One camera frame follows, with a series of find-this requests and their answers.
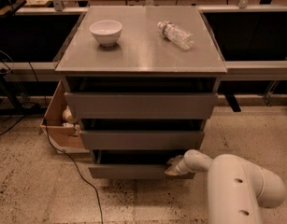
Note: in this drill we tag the cardboard box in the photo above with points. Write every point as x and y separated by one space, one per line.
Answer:
62 135

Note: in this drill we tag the grey top drawer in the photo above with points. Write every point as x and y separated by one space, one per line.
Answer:
90 105

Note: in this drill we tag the grey drawer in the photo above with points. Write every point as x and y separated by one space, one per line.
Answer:
134 164
137 140
90 105

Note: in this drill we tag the clear plastic water bottle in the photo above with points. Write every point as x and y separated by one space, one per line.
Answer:
175 34

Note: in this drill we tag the grey bottom drawer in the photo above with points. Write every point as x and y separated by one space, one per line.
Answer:
134 164

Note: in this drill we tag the grey drawer cabinet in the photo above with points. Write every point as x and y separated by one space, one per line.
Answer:
142 61

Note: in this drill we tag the grey middle drawer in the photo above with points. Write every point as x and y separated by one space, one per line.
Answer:
137 140

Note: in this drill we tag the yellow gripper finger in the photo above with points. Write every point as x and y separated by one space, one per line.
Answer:
174 160
170 171

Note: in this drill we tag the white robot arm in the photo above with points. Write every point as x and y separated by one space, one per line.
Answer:
237 188

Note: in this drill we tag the white ceramic bowl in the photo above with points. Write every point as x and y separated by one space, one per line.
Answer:
107 32

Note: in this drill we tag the white cup in box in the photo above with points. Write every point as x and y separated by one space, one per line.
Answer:
68 117

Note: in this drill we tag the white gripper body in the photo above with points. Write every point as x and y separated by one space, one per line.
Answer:
179 166

